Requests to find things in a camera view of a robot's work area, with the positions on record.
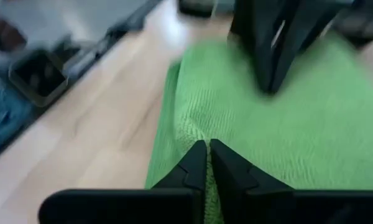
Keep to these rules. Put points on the person's hand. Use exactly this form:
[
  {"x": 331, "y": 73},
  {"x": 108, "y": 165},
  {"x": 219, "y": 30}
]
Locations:
[{"x": 6, "y": 37}]

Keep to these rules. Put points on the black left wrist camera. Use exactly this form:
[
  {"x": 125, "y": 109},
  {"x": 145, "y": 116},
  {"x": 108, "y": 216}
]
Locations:
[{"x": 360, "y": 26}]

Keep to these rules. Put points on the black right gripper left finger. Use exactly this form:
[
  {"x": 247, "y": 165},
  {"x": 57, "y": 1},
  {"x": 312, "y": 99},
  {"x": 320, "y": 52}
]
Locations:
[{"x": 127, "y": 207}]

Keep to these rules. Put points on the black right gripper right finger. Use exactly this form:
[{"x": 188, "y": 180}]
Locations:
[{"x": 283, "y": 207}]

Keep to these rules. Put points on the person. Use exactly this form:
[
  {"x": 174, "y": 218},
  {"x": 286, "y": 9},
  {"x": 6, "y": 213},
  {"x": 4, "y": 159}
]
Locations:
[{"x": 6, "y": 118}]

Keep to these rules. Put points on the green microfiber towel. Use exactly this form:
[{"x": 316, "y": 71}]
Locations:
[{"x": 298, "y": 130}]

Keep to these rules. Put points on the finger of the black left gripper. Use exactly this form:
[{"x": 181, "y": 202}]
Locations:
[
  {"x": 258, "y": 37},
  {"x": 301, "y": 25}
]

